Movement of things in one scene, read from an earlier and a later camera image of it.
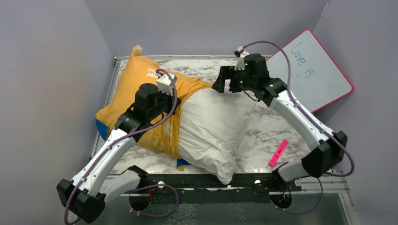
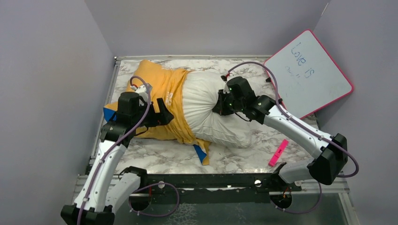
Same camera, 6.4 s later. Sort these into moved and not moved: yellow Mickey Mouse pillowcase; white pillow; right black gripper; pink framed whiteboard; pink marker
Moved: white pillow; right black gripper; yellow Mickey Mouse pillowcase
Not moved: pink framed whiteboard; pink marker
